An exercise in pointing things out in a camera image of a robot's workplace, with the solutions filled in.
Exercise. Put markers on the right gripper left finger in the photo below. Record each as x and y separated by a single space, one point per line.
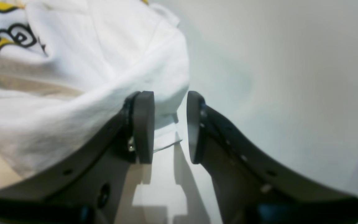
86 187

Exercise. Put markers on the white printed t-shirt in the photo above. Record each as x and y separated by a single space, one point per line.
66 67

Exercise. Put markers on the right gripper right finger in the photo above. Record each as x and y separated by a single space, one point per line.
250 186

